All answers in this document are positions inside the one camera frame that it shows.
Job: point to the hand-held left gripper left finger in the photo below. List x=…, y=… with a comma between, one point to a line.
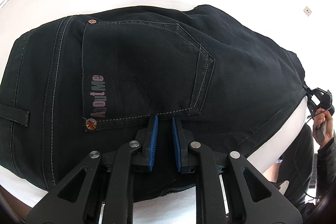
x=153, y=146

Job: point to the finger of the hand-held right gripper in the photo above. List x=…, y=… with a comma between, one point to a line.
x=308, y=91

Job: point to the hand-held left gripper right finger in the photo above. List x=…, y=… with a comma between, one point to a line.
x=176, y=146

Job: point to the black pants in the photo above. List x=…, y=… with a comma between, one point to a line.
x=131, y=56

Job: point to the person's right forearm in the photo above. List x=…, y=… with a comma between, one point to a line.
x=328, y=161

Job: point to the person's right hand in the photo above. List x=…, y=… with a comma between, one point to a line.
x=321, y=117

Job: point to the person's dark clothed body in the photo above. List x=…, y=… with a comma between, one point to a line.
x=296, y=161

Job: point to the wall socket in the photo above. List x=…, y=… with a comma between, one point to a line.
x=307, y=11

